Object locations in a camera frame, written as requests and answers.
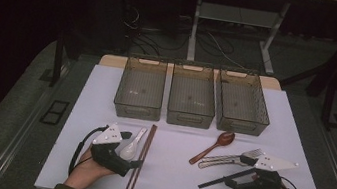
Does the black chopstick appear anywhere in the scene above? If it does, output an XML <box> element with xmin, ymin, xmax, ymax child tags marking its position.
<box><xmin>197</xmin><ymin>160</ymin><xmax>256</xmax><ymax>189</ymax></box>
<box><xmin>197</xmin><ymin>162</ymin><xmax>256</xmax><ymax>189</ymax></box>

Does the brown wooden chopstick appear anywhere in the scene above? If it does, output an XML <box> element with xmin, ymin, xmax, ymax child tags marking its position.
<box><xmin>126</xmin><ymin>122</ymin><xmax>159</xmax><ymax>189</ymax></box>
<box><xmin>122</xmin><ymin>122</ymin><xmax>156</xmax><ymax>189</ymax></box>

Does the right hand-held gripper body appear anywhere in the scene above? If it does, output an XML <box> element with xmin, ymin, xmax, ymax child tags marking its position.
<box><xmin>236</xmin><ymin>148</ymin><xmax>301</xmax><ymax>189</ymax></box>

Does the brown wooden spoon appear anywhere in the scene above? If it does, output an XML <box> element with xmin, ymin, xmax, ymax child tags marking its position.
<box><xmin>187</xmin><ymin>126</ymin><xmax>237</xmax><ymax>171</ymax></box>

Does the black metal stand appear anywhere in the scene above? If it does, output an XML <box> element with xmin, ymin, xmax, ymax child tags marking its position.
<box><xmin>49</xmin><ymin>29</ymin><xmax>78</xmax><ymax>91</ymax></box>
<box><xmin>317</xmin><ymin>81</ymin><xmax>337</xmax><ymax>133</ymax></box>

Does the left hand-held gripper cable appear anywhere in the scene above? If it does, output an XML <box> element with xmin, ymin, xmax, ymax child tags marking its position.
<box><xmin>67</xmin><ymin>120</ymin><xmax>109</xmax><ymax>180</ymax></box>

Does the bundle of black floor cables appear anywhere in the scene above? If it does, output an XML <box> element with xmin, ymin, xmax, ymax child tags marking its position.
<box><xmin>116</xmin><ymin>0</ymin><xmax>259</xmax><ymax>72</ymax></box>

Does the translucent brown plastic bin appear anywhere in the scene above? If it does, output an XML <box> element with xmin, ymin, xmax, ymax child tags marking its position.
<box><xmin>112</xmin><ymin>54</ymin><xmax>169</xmax><ymax>124</ymax></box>
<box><xmin>209</xmin><ymin>68</ymin><xmax>277</xmax><ymax>139</ymax></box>
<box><xmin>164</xmin><ymin>62</ymin><xmax>223</xmax><ymax>131</ymax></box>

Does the white desk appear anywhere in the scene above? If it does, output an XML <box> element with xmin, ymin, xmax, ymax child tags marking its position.
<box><xmin>173</xmin><ymin>0</ymin><xmax>337</xmax><ymax>84</ymax></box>

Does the white floor cable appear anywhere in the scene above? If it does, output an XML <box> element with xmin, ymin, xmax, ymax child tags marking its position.
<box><xmin>201</xmin><ymin>30</ymin><xmax>251</xmax><ymax>71</ymax></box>

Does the silver metal fork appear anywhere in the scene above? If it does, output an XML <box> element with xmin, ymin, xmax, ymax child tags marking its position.
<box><xmin>197</xmin><ymin>153</ymin><xmax>249</xmax><ymax>177</ymax></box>

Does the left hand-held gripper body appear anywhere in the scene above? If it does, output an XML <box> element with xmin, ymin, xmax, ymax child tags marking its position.
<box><xmin>87</xmin><ymin>120</ymin><xmax>139</xmax><ymax>179</ymax></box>

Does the person's left hand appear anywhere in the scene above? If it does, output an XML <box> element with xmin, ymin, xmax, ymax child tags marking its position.
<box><xmin>63</xmin><ymin>144</ymin><xmax>115</xmax><ymax>189</ymax></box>

